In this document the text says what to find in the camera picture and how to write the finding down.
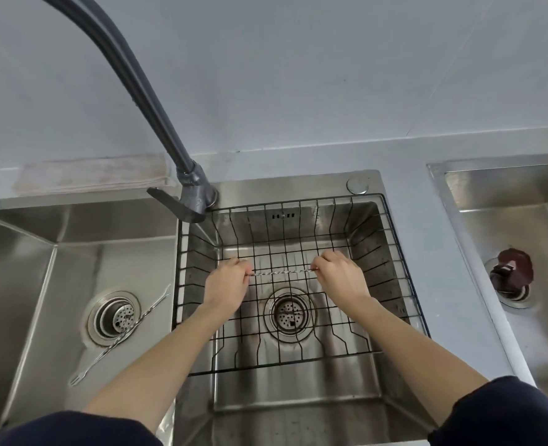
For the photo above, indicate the person's left hand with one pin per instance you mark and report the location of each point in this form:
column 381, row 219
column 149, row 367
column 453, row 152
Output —
column 225, row 285

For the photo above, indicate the person's right hand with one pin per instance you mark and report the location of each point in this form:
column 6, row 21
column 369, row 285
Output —
column 343, row 283

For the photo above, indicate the twisted bar spoon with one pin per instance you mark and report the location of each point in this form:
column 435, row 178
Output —
column 116, row 342
column 278, row 272

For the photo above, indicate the dark grey gooseneck faucet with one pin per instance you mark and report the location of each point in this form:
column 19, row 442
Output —
column 153, row 111

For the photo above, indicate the person's left forearm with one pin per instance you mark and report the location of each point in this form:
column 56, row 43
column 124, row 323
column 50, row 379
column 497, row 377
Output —
column 162, row 366

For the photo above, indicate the person's right forearm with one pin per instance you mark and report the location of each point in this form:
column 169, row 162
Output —
column 418, row 362

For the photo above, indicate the round steel drain strainer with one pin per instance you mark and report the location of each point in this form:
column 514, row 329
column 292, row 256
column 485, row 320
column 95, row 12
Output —
column 290, row 315
column 111, row 320

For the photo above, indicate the round steel sink hole cover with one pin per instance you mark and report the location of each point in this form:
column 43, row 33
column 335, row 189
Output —
column 357, row 185

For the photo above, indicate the steel drain under red stopper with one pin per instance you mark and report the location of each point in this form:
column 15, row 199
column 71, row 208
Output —
column 511, row 300

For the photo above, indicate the dark red drain stopper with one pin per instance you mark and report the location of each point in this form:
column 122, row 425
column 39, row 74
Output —
column 515, row 269

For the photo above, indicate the pale pink folded cloth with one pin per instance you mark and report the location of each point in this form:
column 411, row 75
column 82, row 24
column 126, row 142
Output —
column 93, row 174

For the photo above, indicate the stainless steel double sink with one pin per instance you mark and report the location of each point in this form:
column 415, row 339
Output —
column 32, row 274

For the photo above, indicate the single stainless steel sink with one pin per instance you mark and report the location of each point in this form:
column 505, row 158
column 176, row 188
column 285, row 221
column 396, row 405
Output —
column 525, row 190

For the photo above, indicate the dark navy right sleeve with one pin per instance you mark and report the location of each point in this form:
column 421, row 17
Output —
column 506, row 413

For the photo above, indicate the dark navy sleeve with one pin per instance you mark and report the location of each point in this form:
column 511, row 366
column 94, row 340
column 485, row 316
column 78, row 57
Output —
column 69, row 432
column 506, row 413

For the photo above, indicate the dark navy left sleeve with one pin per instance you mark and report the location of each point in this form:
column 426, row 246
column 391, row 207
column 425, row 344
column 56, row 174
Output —
column 69, row 432

